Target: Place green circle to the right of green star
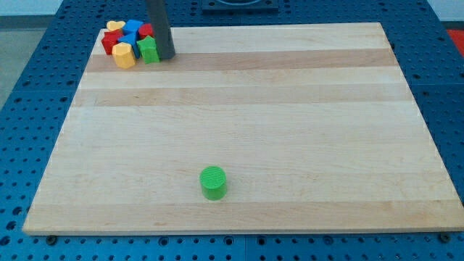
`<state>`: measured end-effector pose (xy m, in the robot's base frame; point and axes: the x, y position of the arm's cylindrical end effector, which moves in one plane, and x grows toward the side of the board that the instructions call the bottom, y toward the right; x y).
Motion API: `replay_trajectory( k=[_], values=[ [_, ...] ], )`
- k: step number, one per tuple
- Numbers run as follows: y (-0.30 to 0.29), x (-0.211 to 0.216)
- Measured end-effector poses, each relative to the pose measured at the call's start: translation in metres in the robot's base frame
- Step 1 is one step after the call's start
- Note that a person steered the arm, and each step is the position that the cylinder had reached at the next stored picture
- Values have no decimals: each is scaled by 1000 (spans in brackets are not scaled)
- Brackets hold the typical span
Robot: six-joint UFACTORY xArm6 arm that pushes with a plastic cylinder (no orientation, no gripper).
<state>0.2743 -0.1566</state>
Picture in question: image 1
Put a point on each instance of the green star block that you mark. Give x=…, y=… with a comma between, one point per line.
x=148, y=49

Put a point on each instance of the red star block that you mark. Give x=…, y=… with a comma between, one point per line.
x=110, y=39

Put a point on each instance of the wooden board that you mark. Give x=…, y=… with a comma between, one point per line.
x=315, y=126

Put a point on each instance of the green cylinder block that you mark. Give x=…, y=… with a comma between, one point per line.
x=213, y=182

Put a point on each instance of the red round block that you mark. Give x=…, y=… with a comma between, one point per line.
x=145, y=30

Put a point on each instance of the yellow hexagon block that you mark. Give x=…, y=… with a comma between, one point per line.
x=123, y=55

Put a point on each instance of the blue triangle block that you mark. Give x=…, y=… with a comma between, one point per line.
x=131, y=39

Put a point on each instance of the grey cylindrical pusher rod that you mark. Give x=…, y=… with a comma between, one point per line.
x=158, y=17

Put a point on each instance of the blue cube block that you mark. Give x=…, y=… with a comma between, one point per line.
x=131, y=26

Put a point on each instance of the yellow heart block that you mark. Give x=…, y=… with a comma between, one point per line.
x=113, y=25

